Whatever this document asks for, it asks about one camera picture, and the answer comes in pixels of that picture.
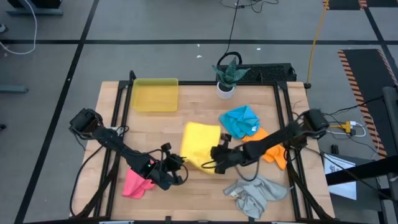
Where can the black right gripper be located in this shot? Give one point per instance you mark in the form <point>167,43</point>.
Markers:
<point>233,157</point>

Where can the dark grey pole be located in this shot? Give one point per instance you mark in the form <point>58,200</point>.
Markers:
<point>391,124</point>

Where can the black perforated box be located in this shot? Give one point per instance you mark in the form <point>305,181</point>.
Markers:
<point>270,73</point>

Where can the black metal table frame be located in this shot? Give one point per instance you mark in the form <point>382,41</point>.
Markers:
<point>199,83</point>

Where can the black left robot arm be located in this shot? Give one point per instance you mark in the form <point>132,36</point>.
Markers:
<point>118,146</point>

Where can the white paper sheet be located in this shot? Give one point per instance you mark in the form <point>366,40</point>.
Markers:
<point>340,189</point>

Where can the black hazard-striped mat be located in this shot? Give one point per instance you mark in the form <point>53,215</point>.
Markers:
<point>345,3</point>
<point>367,81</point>

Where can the grey desk foot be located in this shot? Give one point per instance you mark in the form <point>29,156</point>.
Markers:
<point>34,12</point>
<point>12,89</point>

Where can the yellow microfiber towel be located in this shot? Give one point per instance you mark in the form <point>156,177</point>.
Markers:
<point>199,140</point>

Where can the snake plant in white pot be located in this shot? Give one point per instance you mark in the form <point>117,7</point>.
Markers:
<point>229,76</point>

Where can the orange microfiber towel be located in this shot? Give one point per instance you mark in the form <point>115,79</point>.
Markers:
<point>275,155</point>

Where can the grey microfiber towel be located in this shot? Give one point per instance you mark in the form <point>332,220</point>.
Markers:
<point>255,196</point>

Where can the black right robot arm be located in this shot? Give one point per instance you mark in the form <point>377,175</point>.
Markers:
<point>273,140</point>

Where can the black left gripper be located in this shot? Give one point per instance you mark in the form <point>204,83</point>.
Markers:
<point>166,177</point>

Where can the person's shoe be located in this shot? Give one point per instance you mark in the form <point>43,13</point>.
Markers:
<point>2,28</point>

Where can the yellow plug adapter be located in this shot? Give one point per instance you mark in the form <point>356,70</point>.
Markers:
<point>345,126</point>

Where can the black metal beam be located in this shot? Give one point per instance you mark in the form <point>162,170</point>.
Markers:
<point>357,171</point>

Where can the blue microfiber towel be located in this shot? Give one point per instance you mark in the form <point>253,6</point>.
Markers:
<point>239,121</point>

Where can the yellow plastic bin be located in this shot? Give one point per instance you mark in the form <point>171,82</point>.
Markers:
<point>155,95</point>

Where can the small black clip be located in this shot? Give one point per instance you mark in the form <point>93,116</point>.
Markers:
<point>335,149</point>

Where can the pink microfiber towel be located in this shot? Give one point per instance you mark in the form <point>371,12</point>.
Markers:
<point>133,186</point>

